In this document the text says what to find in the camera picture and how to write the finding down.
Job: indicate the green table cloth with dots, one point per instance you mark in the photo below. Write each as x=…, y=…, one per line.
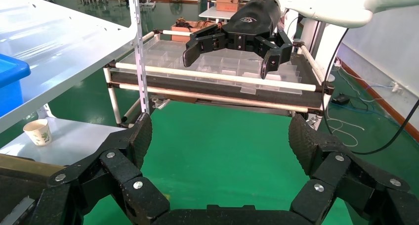
x=222, y=151

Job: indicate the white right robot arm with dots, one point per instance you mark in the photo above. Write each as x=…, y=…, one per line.
x=327, y=7

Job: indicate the grey perforated shelf upright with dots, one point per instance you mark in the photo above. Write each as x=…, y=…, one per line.
x=139, y=53

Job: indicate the blue plastic tray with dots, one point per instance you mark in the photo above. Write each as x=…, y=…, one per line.
x=11, y=82

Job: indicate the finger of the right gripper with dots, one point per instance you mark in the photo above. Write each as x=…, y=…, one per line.
x=203, y=41
x=278, y=51

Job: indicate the white pipe rack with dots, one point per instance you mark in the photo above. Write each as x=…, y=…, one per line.
x=212, y=76

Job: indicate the white paper cup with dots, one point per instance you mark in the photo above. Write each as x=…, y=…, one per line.
x=37, y=133

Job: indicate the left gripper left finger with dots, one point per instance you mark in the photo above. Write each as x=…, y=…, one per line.
x=114, y=164

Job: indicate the clear plastic organiser box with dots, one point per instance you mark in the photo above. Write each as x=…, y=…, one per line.
x=237, y=66

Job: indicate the white wall socket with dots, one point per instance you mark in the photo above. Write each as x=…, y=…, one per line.
x=397, y=87

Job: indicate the black power brick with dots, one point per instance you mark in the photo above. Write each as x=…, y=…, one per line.
x=340, y=100

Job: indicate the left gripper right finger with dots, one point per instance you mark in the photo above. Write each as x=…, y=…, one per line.
x=330, y=164

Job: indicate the brown cardboard box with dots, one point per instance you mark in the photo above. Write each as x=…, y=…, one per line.
x=226, y=4

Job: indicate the open cardboard box with parts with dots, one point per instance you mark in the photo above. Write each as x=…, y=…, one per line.
x=178, y=36

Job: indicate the black felt-lined wooden tray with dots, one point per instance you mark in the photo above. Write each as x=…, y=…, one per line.
x=13, y=187

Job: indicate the white metal shelf board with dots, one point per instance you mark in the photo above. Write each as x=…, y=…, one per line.
x=65, y=46

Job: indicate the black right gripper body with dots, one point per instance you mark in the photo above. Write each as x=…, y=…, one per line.
x=252, y=20

